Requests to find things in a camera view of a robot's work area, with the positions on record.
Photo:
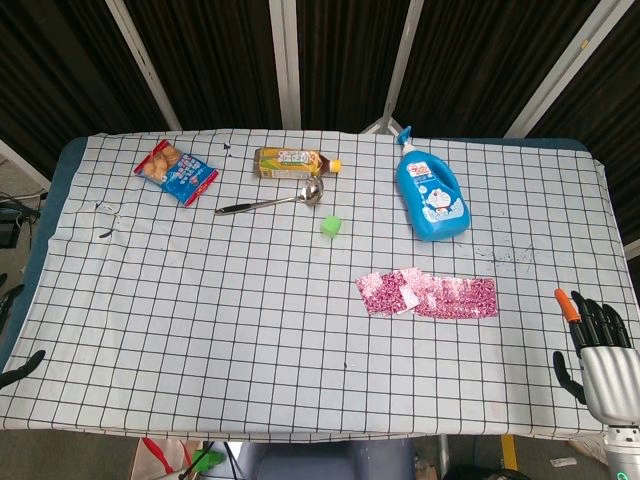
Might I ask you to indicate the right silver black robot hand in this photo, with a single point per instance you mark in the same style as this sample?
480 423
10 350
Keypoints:
610 380

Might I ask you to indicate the pink patterned packet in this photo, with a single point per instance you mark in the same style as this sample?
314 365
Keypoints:
417 287
380 296

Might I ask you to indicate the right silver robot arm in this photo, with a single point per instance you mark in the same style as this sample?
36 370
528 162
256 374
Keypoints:
625 450

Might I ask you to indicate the pink candy packets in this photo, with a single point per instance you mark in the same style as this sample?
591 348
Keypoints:
462 299

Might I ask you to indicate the metal table leg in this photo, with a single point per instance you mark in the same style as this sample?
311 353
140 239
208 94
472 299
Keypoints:
443 452

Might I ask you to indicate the blue detergent bottle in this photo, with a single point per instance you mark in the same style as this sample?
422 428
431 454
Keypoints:
435 200

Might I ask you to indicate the grey blue chair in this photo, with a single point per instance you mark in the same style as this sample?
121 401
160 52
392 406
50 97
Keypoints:
320 462

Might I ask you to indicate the green foam cube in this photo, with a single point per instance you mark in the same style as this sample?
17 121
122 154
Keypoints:
331 225

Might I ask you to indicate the white black checked tablecloth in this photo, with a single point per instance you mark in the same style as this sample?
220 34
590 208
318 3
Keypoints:
250 325

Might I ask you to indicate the yellow tea bottle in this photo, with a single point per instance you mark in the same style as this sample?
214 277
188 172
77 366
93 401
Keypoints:
290 162

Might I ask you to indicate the black tripod legs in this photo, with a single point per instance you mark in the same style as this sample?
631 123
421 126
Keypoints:
227 460

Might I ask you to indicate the green plastic object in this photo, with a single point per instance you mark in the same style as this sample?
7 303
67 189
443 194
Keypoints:
210 457

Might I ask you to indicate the blue red snack bag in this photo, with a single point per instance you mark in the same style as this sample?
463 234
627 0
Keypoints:
177 172

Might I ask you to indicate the blue table padding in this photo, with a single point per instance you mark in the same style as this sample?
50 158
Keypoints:
42 210

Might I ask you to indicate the white frame post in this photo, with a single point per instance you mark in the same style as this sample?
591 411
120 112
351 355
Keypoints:
560 75
22 160
285 60
145 65
400 65

